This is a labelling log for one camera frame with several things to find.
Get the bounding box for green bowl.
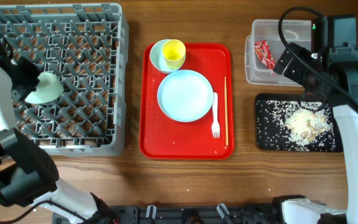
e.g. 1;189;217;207
24;72;64;104

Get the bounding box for red snack wrapper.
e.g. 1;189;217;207
254;40;275;70

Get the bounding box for rice and food scraps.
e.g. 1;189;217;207
256;100;337;152

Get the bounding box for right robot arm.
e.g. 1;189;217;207
274;14;358;223

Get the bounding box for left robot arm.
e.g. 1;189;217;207
0;34;120;223

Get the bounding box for grey dishwasher rack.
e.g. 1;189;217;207
0;3;129;157

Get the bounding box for light blue small bowl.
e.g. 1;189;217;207
149;39;185;75

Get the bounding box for yellow plastic cup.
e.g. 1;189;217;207
162;39;186;70

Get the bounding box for light blue plate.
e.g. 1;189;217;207
157;70;214;123

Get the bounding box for red plastic tray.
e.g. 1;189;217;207
139;43;234;159

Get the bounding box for white plastic fork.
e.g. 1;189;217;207
211;92;220;138

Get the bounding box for wooden chopstick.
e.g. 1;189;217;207
224;77;229;146

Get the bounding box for black plastic tray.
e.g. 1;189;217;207
254;93;344;153

